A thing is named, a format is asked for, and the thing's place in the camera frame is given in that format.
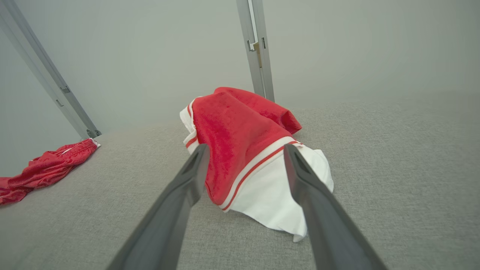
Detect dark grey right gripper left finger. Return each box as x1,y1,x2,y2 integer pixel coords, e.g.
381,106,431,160
107,144,210,270

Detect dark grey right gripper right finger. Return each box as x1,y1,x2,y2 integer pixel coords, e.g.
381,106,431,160
283,144,387,270

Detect red garment with black lettering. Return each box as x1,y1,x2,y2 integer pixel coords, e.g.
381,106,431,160
179,87,334,243

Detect red mesh shorts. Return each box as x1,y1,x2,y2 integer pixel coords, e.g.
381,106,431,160
0,138,101,206

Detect grey metal double post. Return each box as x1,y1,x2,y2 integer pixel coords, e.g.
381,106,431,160
236,0,275,102

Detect grey metal post with bracket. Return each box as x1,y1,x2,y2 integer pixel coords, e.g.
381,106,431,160
0,0,102,139

